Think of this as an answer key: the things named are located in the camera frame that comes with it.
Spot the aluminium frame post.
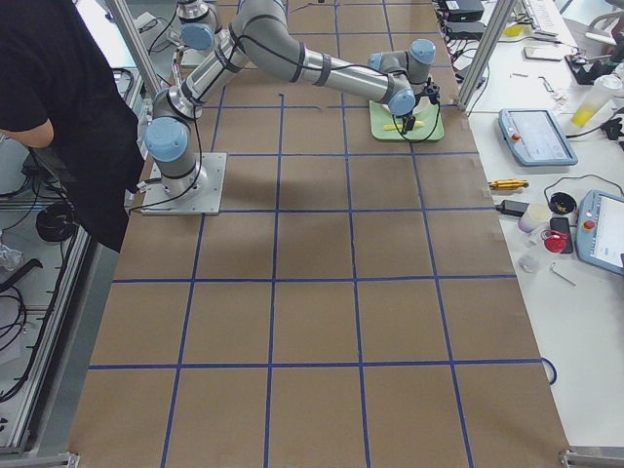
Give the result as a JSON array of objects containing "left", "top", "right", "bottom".
[{"left": 456, "top": 0, "right": 516, "bottom": 111}]

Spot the yellow liquid squeeze bottle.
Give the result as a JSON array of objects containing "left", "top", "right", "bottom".
[{"left": 565, "top": 74, "right": 623, "bottom": 139}]

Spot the small black power brick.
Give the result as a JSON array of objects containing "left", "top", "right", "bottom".
[{"left": 495, "top": 199, "right": 528, "bottom": 217}]

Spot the light green tray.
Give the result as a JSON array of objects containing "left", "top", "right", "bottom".
[{"left": 369, "top": 101, "right": 445, "bottom": 142}]

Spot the white paper cup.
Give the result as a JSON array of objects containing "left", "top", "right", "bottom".
[{"left": 518, "top": 203, "right": 552, "bottom": 233}]

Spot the red round tape holder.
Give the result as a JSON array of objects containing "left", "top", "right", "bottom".
[{"left": 540, "top": 229, "right": 568, "bottom": 254}]

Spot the blue teach pendant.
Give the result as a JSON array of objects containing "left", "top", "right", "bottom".
[
  {"left": 575, "top": 190, "right": 623, "bottom": 276},
  {"left": 498, "top": 108, "right": 578, "bottom": 167}
]

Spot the yellow plastic fork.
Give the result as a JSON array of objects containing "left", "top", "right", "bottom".
[{"left": 382, "top": 120, "right": 425, "bottom": 132}]

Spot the blue teach pendant far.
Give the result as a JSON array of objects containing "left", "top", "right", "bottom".
[{"left": 498, "top": 108, "right": 578, "bottom": 167}]

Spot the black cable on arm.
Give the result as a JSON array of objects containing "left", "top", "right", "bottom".
[{"left": 401, "top": 82, "right": 442, "bottom": 144}]

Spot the person in black clothes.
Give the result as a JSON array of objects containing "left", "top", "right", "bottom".
[{"left": 1, "top": 1, "right": 144, "bottom": 252}]

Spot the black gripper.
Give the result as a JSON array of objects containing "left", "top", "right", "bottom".
[{"left": 401, "top": 112, "right": 415, "bottom": 134}]

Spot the black smartphone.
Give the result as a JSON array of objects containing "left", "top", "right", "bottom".
[{"left": 549, "top": 216, "right": 575, "bottom": 255}]

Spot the blue teach pendant near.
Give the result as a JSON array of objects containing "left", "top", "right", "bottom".
[{"left": 575, "top": 190, "right": 623, "bottom": 276}]

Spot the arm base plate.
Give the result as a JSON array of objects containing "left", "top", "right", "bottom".
[
  {"left": 139, "top": 150, "right": 227, "bottom": 215},
  {"left": 180, "top": 48, "right": 211, "bottom": 68}
]

